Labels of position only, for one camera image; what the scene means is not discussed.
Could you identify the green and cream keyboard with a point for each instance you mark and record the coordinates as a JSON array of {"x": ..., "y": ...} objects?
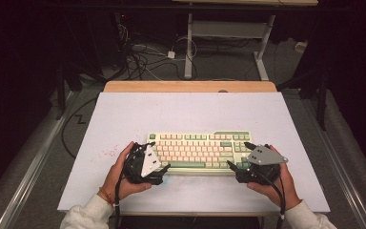
[{"x": 200, "y": 149}]

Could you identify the white metal table frame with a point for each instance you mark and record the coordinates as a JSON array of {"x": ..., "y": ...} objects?
[{"x": 189, "y": 47}]

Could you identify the white power adapter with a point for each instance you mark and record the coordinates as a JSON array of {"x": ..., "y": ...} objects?
[{"x": 171, "y": 54}]

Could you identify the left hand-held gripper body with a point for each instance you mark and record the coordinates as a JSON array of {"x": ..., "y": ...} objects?
[{"x": 139, "y": 165}]

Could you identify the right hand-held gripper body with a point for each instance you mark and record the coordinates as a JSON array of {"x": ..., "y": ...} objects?
[{"x": 263, "y": 157}]

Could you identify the aluminium floor rail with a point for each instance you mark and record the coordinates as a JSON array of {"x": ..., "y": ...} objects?
[
  {"x": 340, "y": 165},
  {"x": 35, "y": 162}
]

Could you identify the dark metal stand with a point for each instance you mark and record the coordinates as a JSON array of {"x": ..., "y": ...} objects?
[
  {"x": 322, "y": 101},
  {"x": 60, "y": 95}
]

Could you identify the person's right hand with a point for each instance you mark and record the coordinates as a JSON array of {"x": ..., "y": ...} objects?
[{"x": 286, "y": 187}]

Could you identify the wooden table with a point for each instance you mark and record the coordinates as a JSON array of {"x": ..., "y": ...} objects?
[{"x": 171, "y": 86}]

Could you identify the person's left hand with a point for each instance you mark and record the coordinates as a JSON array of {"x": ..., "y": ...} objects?
[{"x": 116, "y": 181}]

